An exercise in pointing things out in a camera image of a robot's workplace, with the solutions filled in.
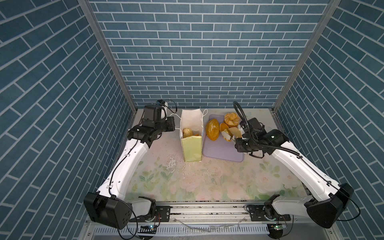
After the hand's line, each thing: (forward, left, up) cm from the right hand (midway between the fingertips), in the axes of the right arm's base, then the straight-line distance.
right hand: (235, 144), depth 76 cm
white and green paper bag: (+17, +24, -1) cm, 29 cm away
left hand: (+7, +32, +9) cm, 33 cm away
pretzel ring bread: (+14, +28, -12) cm, 33 cm away
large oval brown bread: (+21, +11, -15) cm, 28 cm away
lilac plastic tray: (+11, +6, -23) cm, 26 cm away
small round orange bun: (+25, +4, -16) cm, 30 cm away
